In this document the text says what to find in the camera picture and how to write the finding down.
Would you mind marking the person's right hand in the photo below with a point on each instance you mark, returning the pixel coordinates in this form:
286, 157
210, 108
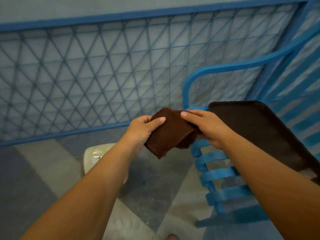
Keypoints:
212, 129

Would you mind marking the person's right forearm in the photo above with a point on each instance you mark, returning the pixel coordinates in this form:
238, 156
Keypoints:
270, 187

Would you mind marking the small brown cloth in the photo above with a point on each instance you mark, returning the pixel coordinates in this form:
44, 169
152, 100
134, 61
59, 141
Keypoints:
171, 133

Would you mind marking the person's left thumb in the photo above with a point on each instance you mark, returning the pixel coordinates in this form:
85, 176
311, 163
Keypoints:
156, 122

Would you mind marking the blue metal slatted chair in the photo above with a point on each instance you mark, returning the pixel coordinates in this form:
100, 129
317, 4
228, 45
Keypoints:
220, 172

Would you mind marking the white plastic stool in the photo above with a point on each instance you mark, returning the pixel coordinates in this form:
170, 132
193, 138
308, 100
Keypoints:
97, 154

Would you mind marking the person's right thumb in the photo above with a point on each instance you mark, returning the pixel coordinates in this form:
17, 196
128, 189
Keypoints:
191, 117

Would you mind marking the person's foot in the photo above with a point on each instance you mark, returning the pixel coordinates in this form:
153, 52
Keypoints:
173, 237

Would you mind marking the person's left forearm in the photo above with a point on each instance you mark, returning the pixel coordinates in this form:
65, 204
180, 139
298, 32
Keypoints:
85, 197

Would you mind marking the person's left hand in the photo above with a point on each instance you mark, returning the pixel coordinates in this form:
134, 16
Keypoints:
136, 132

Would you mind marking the blue metal mesh railing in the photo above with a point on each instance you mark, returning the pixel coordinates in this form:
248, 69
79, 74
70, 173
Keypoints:
100, 72

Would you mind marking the large dark brown cloth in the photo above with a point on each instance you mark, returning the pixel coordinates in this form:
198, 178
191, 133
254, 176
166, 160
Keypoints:
262, 132

